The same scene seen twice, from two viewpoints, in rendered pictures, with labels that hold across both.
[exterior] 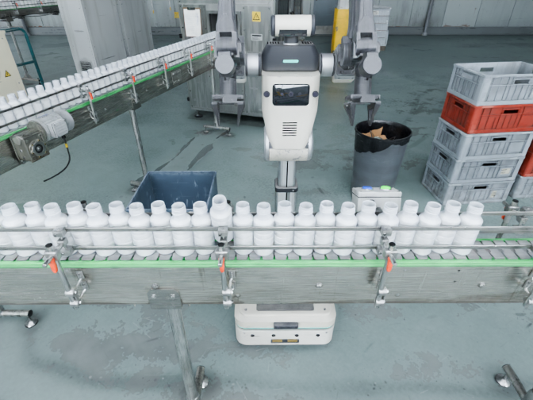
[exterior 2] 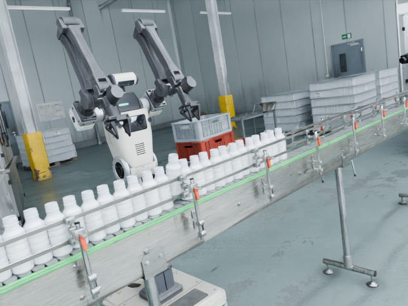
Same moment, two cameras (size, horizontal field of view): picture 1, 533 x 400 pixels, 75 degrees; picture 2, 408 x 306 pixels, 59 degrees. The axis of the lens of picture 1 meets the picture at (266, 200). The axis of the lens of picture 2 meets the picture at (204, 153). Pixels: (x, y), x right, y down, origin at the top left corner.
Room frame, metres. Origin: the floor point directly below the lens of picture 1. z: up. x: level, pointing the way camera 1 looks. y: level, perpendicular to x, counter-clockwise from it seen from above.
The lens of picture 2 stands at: (-0.32, 0.93, 1.43)
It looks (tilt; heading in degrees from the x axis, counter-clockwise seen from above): 10 degrees down; 319
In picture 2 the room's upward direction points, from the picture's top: 10 degrees counter-clockwise
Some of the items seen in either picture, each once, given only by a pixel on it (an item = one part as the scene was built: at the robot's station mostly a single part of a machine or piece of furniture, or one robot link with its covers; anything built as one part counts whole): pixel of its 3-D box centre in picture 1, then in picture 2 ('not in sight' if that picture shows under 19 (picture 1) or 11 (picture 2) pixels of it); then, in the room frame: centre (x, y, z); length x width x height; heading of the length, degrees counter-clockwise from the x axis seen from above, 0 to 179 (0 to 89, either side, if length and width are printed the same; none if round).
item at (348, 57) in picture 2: not in sight; (349, 76); (4.85, -10.01, 1.05); 1.00 x 0.10 x 2.10; 0
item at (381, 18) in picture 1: (360, 27); (47, 148); (10.42, -2.54, 0.50); 1.24 x 1.03 x 1.00; 93
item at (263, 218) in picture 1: (263, 228); (197, 175); (0.80, 0.01, 1.08); 0.06 x 0.06 x 0.17
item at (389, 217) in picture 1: (385, 228); (251, 154); (0.80, -0.35, 1.08); 0.06 x 0.06 x 0.17
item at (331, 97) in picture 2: not in sight; (345, 104); (3.44, -6.67, 0.59); 1.24 x 1.03 x 1.17; 93
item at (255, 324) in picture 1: (282, 276); (163, 297); (1.44, -0.10, 0.24); 0.68 x 0.53 x 0.41; 0
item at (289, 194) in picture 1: (285, 216); not in sight; (1.45, -0.10, 0.66); 0.11 x 0.11 x 0.40; 0
